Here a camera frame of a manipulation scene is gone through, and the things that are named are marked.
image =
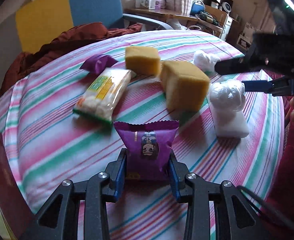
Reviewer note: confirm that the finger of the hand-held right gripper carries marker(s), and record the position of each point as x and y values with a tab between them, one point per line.
256	85
233	66

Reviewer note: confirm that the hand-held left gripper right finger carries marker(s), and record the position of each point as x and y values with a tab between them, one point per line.
175	182

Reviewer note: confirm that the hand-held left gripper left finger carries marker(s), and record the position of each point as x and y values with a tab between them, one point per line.
119	177

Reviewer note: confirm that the white plastic bag ball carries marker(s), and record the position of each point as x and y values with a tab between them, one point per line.
205	58
225	93

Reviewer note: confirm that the purple snack packet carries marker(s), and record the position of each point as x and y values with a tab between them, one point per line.
98	63
147	145

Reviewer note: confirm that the white foam block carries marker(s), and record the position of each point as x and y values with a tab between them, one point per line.
232	126

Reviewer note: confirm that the yellow sponge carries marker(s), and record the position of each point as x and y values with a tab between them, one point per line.
142	60
184	87

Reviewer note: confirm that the rice cracker packet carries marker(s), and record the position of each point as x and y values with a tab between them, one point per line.
104	92

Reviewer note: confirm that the white cabinet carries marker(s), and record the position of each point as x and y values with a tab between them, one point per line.
227	27

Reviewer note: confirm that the blue plastic object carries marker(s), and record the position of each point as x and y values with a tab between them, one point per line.
195	8

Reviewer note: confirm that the striped tablecloth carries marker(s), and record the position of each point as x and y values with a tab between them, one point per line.
62	135

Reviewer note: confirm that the wooden desk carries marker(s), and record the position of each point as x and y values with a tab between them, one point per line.
162	12

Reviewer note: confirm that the red upholstered seat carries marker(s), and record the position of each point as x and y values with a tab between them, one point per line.
291	170

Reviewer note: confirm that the pink box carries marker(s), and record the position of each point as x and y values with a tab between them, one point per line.
159	4

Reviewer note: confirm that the small white box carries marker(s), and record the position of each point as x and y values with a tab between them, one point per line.
138	3

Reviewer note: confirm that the red-brown jacket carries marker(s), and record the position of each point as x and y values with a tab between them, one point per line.
69	40

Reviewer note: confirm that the grey yellow blue chair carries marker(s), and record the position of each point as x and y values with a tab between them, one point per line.
92	2

